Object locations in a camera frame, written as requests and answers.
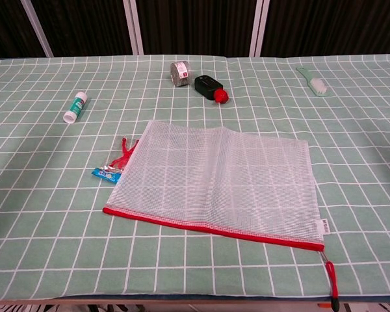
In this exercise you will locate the light green brush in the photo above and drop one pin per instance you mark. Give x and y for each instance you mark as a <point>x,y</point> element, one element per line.
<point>317,85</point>

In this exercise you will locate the silver tape roll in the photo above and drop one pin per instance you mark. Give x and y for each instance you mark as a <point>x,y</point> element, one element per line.
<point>181,74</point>

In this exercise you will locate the packet of red hooks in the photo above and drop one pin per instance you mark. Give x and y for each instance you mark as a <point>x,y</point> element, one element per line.
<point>123,159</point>

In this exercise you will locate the green white glue stick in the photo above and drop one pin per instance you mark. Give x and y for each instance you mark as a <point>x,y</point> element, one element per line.
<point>75,107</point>

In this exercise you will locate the white partition frame post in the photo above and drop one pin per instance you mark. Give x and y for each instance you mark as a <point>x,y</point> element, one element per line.
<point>259,27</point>
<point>37,29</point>
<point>133,27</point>

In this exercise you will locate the black bottle red cap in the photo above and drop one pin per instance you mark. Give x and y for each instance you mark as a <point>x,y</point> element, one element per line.
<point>208,85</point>

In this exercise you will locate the green grid tablecloth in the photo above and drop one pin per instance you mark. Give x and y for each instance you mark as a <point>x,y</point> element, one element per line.
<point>52,195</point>

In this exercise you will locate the clear mesh zipper pouch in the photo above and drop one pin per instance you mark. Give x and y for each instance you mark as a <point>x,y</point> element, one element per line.
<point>214,178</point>

